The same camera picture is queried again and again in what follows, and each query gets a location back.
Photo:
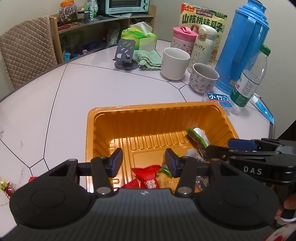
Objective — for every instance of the blue thermos jug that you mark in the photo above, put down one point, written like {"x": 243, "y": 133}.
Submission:
{"x": 240, "y": 46}

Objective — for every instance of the pink tumbler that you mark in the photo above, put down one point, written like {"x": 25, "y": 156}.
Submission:
{"x": 182, "y": 38}

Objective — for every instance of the large red snack packet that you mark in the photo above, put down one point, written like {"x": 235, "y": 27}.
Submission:
{"x": 148, "y": 175}

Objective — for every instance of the patterned white mug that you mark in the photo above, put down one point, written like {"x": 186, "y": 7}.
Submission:
{"x": 202, "y": 82}

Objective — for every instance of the clear water bottle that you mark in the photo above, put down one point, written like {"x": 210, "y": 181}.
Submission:
{"x": 248, "y": 85}

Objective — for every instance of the jar with orange lid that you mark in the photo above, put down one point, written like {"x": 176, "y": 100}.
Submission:
{"x": 67, "y": 11}

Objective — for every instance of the green bag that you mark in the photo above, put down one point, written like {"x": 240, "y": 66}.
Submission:
{"x": 92, "y": 8}

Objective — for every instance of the person's right hand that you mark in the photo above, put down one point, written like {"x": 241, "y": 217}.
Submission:
{"x": 288, "y": 204}

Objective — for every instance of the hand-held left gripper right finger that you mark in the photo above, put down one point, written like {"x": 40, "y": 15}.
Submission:
{"x": 170, "y": 162}

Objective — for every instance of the dark red candy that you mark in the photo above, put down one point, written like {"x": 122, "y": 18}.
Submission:
{"x": 9, "y": 190}

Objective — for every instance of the yellow green candy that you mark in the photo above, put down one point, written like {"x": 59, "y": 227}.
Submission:
{"x": 2, "y": 182}

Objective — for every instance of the chair with quilted beige cover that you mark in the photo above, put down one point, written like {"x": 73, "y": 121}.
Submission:
{"x": 27, "y": 51}

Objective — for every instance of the red twisted snack packet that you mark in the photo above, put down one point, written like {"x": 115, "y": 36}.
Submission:
{"x": 130, "y": 184}

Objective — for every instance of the blue flat packet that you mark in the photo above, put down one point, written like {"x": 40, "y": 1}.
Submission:
{"x": 263, "y": 109}

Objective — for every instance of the grey phone stand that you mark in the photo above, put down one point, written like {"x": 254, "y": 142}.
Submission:
{"x": 124, "y": 53}

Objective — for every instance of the orange plastic tray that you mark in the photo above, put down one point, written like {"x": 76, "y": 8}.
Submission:
{"x": 138, "y": 120}

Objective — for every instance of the wooden shelf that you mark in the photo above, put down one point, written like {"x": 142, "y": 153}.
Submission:
{"x": 92, "y": 27}

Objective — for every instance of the white thermos bottle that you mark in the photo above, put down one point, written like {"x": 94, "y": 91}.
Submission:
{"x": 201, "y": 46}

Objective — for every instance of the blue pocket tissue pack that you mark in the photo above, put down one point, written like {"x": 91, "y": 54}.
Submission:
{"x": 218, "y": 98}

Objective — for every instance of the mint green toaster oven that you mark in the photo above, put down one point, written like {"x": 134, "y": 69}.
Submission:
{"x": 127, "y": 5}

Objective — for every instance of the green cloth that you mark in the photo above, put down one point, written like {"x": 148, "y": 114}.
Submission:
{"x": 148, "y": 59}

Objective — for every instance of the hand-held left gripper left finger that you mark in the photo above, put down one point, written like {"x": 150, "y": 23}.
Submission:
{"x": 116, "y": 160}

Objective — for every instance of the green tissue pack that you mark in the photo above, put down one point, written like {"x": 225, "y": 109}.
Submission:
{"x": 141, "y": 36}

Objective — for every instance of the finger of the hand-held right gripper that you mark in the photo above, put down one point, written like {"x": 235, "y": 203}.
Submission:
{"x": 218, "y": 153}
{"x": 242, "y": 144}

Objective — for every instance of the grey clear snack packet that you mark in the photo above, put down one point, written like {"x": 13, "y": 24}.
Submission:
{"x": 195, "y": 154}

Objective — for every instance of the seed snack bag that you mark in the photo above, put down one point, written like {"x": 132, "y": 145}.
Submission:
{"x": 203, "y": 19}

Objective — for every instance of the red white patterned clothing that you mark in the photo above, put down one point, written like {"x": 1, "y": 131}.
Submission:
{"x": 283, "y": 234}

